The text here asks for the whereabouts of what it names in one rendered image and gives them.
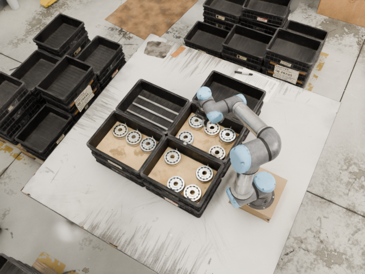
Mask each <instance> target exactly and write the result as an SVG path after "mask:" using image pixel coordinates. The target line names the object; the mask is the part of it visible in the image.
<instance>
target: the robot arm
mask: <svg viewBox="0 0 365 274"><path fill-rule="evenodd" d="M197 99H198V103H197V105H196V107H198V109H197V111H196V115H197V116H196V117H197V118H199V119H201V120H202V119H203V121H199V123H200V124H201V125H203V126H204V127H205V128H206V129H207V128H208V127H209V121H210V122H211V123H219V124H220V123H222V122H223V120H224V116H223V115H225V114H228V113H230V112H233V113H234V114H235V115H236V116H237V117H238V118H239V119H240V121H241V122H242V123H243V124H244V125H245V126H246V127H247V128H248V129H249V130H250V131H251V132H252V133H253V134H254V135H255V136H256V139H254V140H251V141H248V142H246V143H244V144H241V145H237V146H236V147H234V148H233V149H232V150H231V151H230V159H231V160H230V161H231V164H232V166H233V168H234V170H235V171H236V177H235V181H234V182H233V183H232V185H231V187H228V188H227V189H226V194H227V196H228V198H229V200H230V202H231V204H232V205H233V206H234V208H238V207H241V206H243V205H245V204H248V203H251V204H252V205H254V206H258V207H261V206H265V205H266V204H267V203H268V202H269V201H270V199H271V198H272V191H273V190H274V188H275V179H274V177H273V176H272V175H271V174H270V173H268V172H265V171H262V172H259V173H257V171H258V170H259V168H260V166H261V165H263V164H265V163H267V162H270V161H272V160H274V159H275V158H276V157H277V156H278V155H279V153H280V151H281V138H280V135H279V133H278V132H277V131H276V130H275V129H274V128H273V127H271V126H267V125H266V124H265V123H264V122H263V121H262V120H261V119H260V118H259V117H258V116H257V115H256V114H255V113H254V112H253V111H252V110H251V109H250V108H249V107H248V106H247V105H246V104H247V102H246V99H245V98H244V96H243V95H242V94H238V95H234V96H232V97H230V98H227V99H224V100H222V101H219V102H217V103H216V102H215V100H214V99H213V97H212V95H211V90H210V89H209V88H208V87H205V86H204V87H201V88H199V89H198V91H197ZM255 173H257V174H256V175H255V176H254V174H255Z"/></svg>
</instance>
